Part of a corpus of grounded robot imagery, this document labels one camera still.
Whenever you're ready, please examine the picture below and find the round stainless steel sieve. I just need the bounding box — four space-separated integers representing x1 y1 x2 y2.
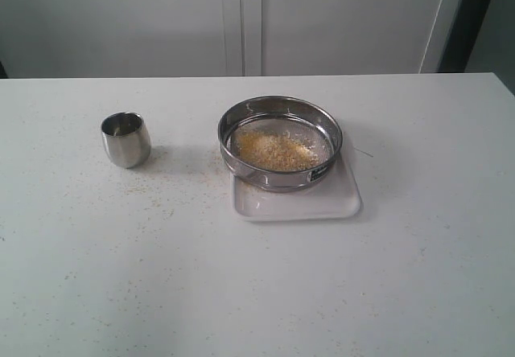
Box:
217 95 344 192

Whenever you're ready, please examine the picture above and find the grain mixture of rice and millet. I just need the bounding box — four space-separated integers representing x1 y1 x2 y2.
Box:
235 131 320 172

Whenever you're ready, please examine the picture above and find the white square plastic tray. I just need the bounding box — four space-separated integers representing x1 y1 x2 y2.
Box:
230 153 362 223

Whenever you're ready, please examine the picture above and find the stainless steel cup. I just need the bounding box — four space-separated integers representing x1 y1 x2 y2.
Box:
101 112 151 169

